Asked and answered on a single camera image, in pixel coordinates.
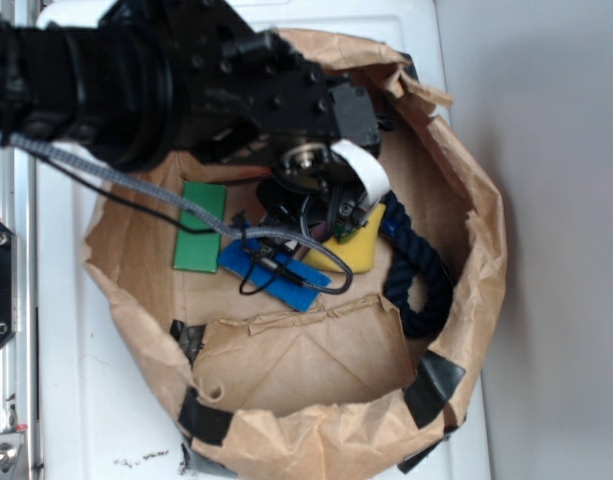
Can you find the green rectangular block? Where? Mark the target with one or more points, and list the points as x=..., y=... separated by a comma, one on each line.
x=198, y=252

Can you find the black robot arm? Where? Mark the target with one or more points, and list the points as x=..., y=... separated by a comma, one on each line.
x=153, y=77

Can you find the blue sponge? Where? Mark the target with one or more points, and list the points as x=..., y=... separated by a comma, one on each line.
x=273, y=271

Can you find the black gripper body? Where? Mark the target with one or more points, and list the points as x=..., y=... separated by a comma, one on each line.
x=330, y=190

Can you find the yellow sponge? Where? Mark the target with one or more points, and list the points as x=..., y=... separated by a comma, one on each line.
x=358, y=253

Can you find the brown paper bag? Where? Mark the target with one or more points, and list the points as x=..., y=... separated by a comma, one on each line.
x=336, y=392

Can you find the aluminium frame rail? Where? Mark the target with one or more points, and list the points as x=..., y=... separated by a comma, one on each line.
x=18, y=363

